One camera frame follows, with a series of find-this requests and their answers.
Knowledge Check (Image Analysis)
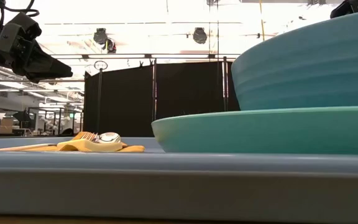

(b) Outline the red and black object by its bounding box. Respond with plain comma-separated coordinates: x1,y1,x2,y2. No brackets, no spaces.
104,37,117,54

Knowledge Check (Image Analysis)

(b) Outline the black room divider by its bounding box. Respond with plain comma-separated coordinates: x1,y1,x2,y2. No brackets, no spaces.
83,56,241,139

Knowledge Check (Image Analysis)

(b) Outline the knife with cream handle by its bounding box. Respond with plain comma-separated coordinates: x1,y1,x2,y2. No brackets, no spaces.
0,142,59,152

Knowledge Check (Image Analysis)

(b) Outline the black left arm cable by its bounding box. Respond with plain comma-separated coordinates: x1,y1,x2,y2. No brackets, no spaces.
0,0,40,29

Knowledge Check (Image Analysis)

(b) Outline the horizontal ceiling rail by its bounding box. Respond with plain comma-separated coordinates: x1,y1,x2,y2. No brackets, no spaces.
51,53,242,60

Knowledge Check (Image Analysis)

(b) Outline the teal plate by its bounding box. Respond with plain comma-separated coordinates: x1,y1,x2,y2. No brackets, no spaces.
150,105,358,156

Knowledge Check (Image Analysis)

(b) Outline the fork with orange handle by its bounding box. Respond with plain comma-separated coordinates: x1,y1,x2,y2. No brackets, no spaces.
78,131,99,142

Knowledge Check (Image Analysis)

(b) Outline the black metal rack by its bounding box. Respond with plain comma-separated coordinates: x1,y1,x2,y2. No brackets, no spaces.
26,106,84,137

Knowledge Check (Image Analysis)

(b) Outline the spoon with orange handle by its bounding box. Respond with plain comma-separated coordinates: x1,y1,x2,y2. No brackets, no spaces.
97,131,123,144

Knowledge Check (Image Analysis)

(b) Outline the yellow cable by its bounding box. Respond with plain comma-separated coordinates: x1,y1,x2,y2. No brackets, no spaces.
258,0,266,42

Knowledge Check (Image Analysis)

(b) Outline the cardboard box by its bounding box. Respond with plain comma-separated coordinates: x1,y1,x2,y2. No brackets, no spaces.
0,117,15,135

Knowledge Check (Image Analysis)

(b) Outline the orange cloth napkin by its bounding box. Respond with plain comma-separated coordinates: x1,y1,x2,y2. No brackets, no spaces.
23,131,146,154

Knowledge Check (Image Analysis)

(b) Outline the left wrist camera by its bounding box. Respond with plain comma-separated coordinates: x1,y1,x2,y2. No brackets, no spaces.
0,12,43,60

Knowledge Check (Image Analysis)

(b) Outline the blue bowl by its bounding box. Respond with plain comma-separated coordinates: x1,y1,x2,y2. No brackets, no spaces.
231,8,358,111

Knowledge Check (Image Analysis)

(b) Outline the ring on black stand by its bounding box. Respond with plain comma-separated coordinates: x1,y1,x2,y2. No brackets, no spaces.
93,60,109,135

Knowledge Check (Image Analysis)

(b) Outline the round ceiling fixture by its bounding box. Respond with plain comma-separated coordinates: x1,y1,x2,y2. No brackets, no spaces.
193,27,208,45
93,27,109,45

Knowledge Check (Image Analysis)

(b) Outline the blue plastic tray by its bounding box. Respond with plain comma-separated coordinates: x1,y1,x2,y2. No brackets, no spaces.
0,136,358,223

